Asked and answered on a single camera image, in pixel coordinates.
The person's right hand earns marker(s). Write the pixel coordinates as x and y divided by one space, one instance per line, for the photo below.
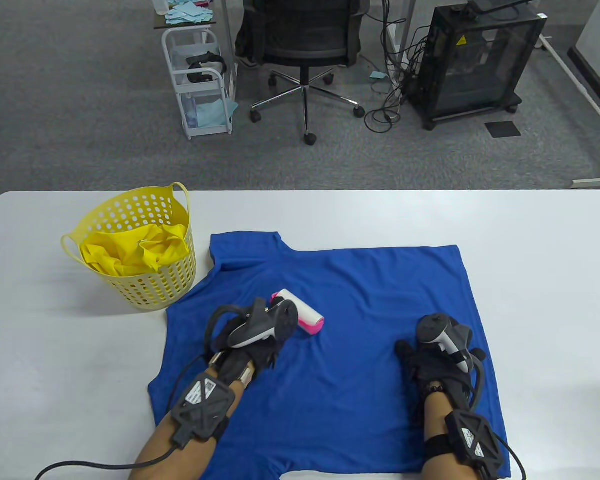
430 367

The person's left hand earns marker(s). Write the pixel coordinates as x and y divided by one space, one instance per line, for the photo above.
260 357

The pink lint roller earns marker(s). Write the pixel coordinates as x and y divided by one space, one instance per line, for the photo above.
307 315

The blue t-shirt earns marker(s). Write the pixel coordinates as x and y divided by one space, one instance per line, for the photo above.
355 300

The yellow t-shirt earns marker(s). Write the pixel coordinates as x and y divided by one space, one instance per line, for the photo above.
130 250

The person's left forearm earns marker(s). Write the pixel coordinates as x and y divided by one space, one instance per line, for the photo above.
195 450

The person's right forearm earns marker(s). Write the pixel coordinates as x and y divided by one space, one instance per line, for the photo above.
445 425

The grey right hand controller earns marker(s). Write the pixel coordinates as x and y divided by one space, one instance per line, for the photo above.
430 327

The grey hand controller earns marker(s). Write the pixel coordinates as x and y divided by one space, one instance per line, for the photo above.
430 327
285 320

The grey left hand controller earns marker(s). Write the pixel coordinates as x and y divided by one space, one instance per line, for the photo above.
285 320

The yellow perforated plastic basket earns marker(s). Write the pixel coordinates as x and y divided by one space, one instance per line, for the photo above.
155 290

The light blue cloth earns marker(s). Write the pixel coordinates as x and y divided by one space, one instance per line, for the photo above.
212 114

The black floor plate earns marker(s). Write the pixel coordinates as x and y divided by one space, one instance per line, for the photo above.
502 129

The light blue paper scrap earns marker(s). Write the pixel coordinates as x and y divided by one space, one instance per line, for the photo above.
378 75

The black headset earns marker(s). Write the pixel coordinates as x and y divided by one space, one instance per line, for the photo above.
205 65

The black equipment cabinet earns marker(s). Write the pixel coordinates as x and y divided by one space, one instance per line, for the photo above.
480 70

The white rolling cart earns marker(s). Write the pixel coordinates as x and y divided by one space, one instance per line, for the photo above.
167 55

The black office chair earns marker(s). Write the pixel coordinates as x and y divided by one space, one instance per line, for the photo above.
305 30

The white desk leg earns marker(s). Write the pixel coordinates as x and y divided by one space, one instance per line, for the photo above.
405 30

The pile of light blue cloths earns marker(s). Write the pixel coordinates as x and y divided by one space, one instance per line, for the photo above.
190 14

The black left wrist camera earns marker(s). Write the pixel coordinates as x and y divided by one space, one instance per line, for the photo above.
202 405

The white desk base frame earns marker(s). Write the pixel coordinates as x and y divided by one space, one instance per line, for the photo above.
580 85

